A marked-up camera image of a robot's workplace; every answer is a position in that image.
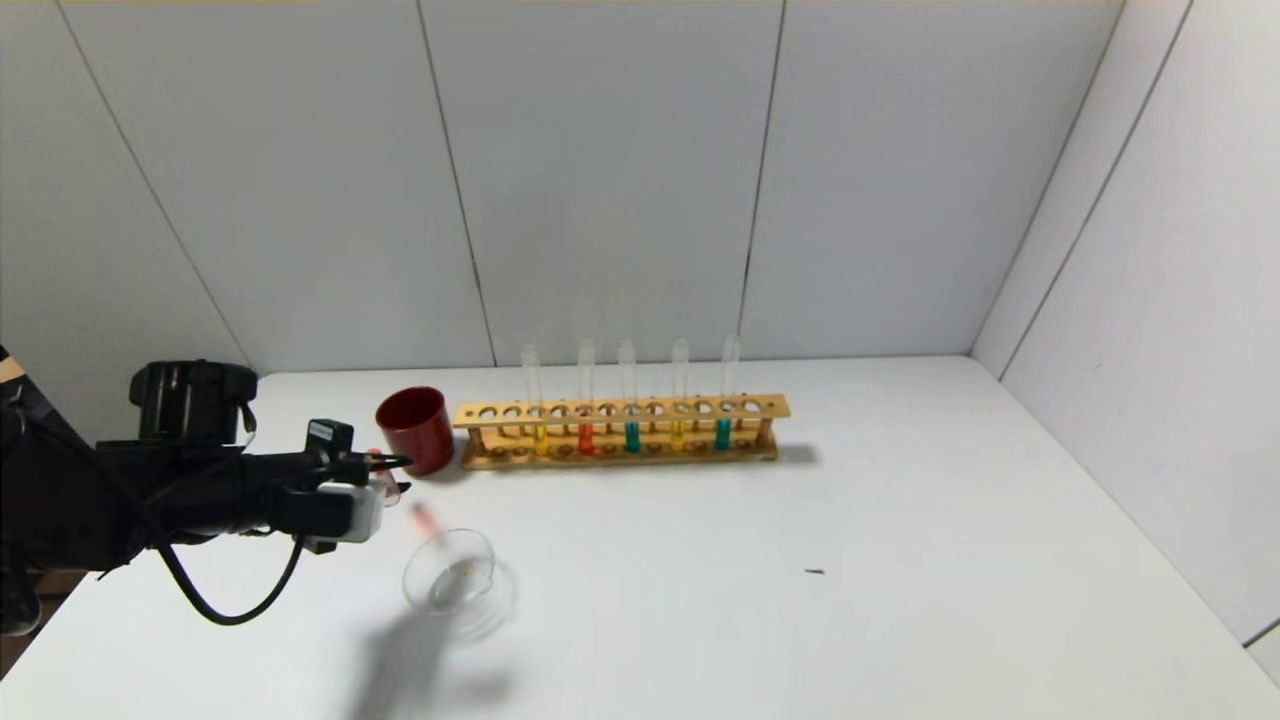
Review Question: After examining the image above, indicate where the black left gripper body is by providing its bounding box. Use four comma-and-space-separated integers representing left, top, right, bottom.
241, 418, 355, 555

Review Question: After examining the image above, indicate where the test tube with red pigment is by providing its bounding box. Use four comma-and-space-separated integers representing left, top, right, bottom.
577, 339, 597, 457
368, 450, 441, 537

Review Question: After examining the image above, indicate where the test tube with yellow pigment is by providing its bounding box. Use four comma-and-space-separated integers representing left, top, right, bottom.
670, 339, 691, 452
519, 345, 551, 457

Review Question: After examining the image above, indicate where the test tube with teal pigment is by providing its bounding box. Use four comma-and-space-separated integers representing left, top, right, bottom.
714, 335, 741, 451
617, 339, 641, 454

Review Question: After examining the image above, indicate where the wooden test tube rack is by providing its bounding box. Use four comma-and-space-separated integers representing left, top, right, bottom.
452, 394, 791, 471

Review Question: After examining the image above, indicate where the dark red cup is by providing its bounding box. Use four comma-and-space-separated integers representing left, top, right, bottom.
376, 387, 458, 477

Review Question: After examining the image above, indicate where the clear glass dish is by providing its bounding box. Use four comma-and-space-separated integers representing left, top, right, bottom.
402, 528, 517, 639

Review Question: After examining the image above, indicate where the dark background furniture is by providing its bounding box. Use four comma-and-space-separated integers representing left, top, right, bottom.
0, 570, 71, 661

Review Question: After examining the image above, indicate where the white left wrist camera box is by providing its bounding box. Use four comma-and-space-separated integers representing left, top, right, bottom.
300, 482, 387, 554

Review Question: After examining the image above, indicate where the thick black cable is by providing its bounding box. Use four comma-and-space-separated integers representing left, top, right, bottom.
155, 535, 306, 628

